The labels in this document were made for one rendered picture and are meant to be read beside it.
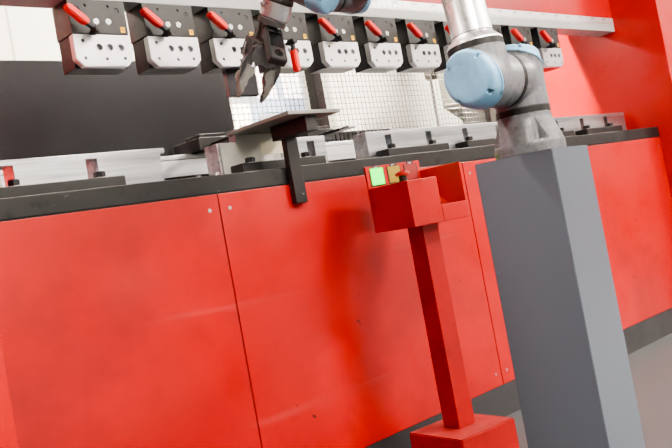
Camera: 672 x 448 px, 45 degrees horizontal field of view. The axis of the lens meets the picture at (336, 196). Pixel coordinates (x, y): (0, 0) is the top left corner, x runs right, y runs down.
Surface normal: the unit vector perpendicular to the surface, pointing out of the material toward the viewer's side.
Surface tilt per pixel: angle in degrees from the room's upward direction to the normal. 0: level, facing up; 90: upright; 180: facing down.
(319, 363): 90
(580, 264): 90
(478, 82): 98
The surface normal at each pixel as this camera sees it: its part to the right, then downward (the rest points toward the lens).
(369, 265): 0.67, -0.15
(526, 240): -0.63, 0.09
